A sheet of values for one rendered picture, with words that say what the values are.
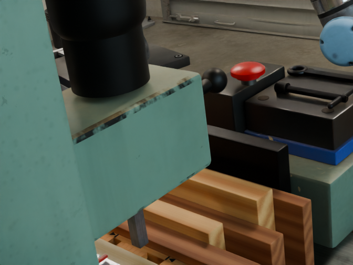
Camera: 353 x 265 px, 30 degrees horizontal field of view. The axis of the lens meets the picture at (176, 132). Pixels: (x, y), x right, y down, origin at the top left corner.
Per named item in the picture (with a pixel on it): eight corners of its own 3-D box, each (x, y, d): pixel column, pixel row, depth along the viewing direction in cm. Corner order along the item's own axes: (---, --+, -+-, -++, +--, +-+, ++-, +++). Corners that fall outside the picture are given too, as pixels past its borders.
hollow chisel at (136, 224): (148, 242, 48) (138, 182, 45) (140, 248, 47) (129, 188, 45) (140, 238, 48) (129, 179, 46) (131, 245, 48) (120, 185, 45)
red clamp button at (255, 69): (272, 72, 57) (271, 61, 57) (251, 84, 55) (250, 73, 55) (244, 68, 59) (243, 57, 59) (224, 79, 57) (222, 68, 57)
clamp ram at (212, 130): (333, 209, 56) (330, 113, 53) (284, 253, 52) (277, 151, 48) (249, 183, 62) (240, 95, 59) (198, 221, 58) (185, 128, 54)
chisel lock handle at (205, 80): (234, 90, 51) (231, 65, 50) (177, 122, 46) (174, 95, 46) (214, 86, 52) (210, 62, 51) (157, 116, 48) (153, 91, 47)
